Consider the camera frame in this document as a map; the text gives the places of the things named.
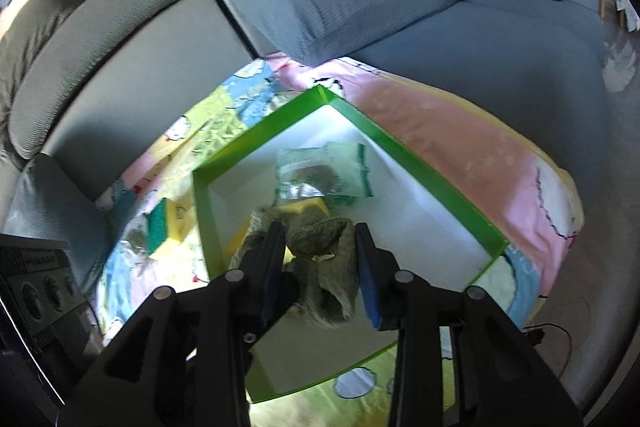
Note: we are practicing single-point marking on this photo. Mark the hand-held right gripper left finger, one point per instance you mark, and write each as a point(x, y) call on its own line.
point(274, 267)

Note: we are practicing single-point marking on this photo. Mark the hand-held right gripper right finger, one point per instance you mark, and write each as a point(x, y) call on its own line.
point(369, 282)

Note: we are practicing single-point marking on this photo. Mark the grey-green cleaning cloth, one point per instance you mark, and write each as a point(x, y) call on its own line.
point(320, 237)

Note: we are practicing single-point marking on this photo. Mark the green cardboard box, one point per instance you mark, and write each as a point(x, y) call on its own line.
point(435, 227)

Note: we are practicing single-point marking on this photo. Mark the clear green-printed plastic packet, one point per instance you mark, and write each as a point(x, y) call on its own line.
point(134, 239)
point(345, 167)

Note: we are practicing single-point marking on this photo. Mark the grey knit cushion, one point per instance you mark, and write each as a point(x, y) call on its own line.
point(50, 217)

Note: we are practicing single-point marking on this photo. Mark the yellow sponge with green scourer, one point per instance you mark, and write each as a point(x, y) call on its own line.
point(160, 227)

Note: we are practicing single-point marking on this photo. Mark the cartoon printed blanket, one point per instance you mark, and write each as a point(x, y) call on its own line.
point(450, 132)

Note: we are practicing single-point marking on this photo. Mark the grey sofa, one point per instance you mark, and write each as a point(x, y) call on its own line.
point(150, 107)

